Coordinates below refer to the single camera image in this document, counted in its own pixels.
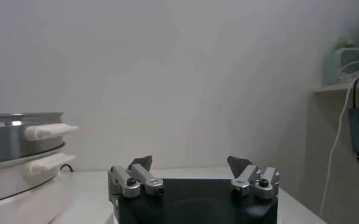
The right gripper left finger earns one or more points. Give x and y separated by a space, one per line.
136 179

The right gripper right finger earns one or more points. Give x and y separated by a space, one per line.
252 179

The stainless steel steamer basket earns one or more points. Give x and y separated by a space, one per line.
14 140

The white electric cooker base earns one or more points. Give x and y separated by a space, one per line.
20 194

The pale green appliance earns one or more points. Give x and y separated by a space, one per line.
346 61

